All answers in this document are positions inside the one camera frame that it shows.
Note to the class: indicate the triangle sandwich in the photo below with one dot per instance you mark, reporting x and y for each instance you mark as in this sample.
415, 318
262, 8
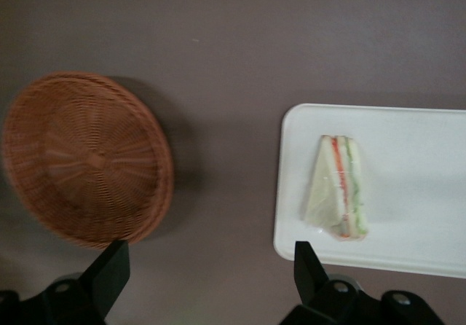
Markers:
335, 190

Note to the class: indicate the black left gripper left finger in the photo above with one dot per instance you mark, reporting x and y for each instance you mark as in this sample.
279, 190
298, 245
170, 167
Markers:
109, 277

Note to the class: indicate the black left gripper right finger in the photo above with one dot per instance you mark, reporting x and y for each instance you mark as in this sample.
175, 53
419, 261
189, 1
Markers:
309, 274

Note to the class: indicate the beige plastic serving tray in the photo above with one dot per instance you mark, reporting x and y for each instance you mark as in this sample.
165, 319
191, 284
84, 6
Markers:
407, 194

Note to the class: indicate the brown round wicker basket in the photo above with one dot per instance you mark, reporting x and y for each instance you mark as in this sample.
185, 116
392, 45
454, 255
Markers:
87, 157

